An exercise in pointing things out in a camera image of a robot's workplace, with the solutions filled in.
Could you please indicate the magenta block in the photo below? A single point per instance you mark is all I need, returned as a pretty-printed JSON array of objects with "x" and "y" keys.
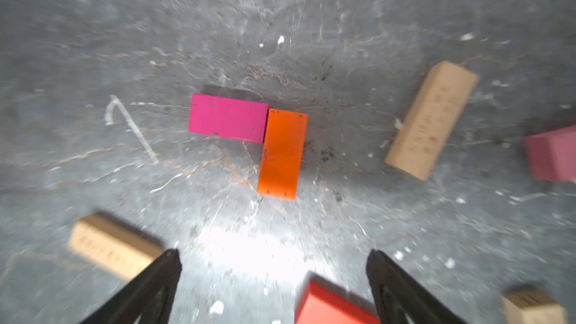
[{"x": 228, "y": 118}]

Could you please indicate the wooden block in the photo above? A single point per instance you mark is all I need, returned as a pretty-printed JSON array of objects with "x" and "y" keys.
[
  {"x": 531, "y": 306},
  {"x": 111, "y": 246},
  {"x": 431, "y": 119}
]

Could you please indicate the red block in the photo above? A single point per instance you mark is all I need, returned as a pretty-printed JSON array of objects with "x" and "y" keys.
[{"x": 318, "y": 305}]

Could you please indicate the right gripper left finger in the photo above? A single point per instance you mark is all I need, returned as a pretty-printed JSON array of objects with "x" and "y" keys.
[{"x": 148, "y": 298}]

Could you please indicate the orange block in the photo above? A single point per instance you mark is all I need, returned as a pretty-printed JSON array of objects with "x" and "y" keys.
[{"x": 282, "y": 154}]

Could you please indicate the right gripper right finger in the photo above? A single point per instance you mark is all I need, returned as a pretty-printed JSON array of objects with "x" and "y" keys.
[{"x": 399, "y": 298}]

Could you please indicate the light pink block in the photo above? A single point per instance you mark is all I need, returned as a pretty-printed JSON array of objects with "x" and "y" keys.
[{"x": 551, "y": 155}]

